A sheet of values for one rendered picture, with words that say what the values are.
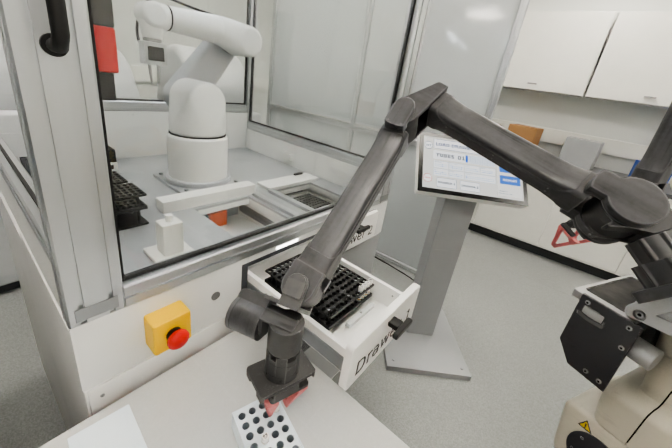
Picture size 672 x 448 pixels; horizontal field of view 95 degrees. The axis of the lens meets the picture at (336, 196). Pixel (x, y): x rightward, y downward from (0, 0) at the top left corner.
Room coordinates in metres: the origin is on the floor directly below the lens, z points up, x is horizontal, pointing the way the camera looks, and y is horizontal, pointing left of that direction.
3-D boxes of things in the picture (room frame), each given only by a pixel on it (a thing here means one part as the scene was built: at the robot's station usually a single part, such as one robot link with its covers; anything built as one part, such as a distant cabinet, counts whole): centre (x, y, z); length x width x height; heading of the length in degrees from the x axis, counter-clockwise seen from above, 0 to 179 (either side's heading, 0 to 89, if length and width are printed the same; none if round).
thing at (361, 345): (0.55, -0.15, 0.87); 0.29 x 0.02 x 0.11; 144
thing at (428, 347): (1.46, -0.62, 0.51); 0.50 x 0.45 x 1.02; 2
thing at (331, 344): (0.67, 0.02, 0.86); 0.40 x 0.26 x 0.06; 54
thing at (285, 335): (0.39, 0.05, 0.99); 0.07 x 0.06 x 0.07; 72
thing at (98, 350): (1.05, 0.47, 0.87); 1.02 x 0.95 x 0.14; 144
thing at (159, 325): (0.46, 0.29, 0.88); 0.07 x 0.05 x 0.07; 144
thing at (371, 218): (0.99, -0.08, 0.87); 0.29 x 0.02 x 0.11; 144
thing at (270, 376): (0.38, 0.05, 0.93); 0.10 x 0.07 x 0.07; 129
